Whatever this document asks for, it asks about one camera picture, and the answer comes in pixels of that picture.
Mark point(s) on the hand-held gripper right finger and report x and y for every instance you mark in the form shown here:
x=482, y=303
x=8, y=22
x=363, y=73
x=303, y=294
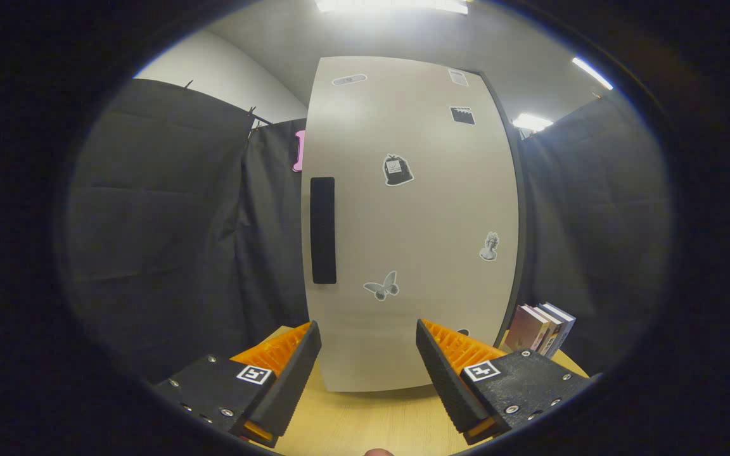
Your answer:
x=446, y=380

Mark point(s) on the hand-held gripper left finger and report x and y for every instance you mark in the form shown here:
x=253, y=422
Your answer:
x=292, y=380

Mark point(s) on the beige cabinet door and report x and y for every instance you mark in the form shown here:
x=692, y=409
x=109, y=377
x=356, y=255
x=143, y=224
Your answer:
x=416, y=240

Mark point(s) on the maroon book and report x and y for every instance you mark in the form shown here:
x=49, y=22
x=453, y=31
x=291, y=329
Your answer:
x=525, y=329

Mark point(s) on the thin beige book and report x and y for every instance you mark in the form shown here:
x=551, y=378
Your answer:
x=550, y=334

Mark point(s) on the black backdrop cloth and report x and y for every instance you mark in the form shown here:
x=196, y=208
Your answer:
x=149, y=221

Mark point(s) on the small ceiling light panel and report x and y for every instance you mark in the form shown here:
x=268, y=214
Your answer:
x=533, y=121

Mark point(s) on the long ceiling light strip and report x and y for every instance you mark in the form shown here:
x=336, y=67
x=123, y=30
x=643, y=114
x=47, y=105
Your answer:
x=592, y=73

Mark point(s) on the large ceiling light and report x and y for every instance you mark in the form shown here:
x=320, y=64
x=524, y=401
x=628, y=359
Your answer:
x=390, y=5

